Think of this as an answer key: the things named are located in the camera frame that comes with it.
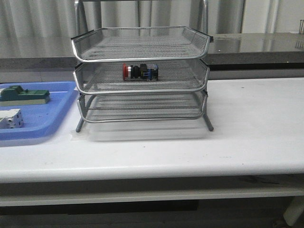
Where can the red emergency stop button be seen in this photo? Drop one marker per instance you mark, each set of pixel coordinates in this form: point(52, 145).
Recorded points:
point(143, 72)

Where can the blue plastic tray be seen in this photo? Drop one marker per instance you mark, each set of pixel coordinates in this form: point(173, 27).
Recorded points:
point(42, 120)

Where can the green electrical module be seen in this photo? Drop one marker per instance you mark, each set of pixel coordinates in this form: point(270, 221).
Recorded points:
point(15, 95)

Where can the grey granite counter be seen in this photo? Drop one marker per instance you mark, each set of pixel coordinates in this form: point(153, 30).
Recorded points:
point(226, 52)

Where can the white table leg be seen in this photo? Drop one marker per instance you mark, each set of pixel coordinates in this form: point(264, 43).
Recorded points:
point(294, 210)

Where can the metal pin stand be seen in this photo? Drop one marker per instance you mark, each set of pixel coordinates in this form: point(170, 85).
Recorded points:
point(301, 27)

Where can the silver rack frame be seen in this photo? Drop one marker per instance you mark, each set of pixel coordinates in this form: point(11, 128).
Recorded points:
point(141, 74)

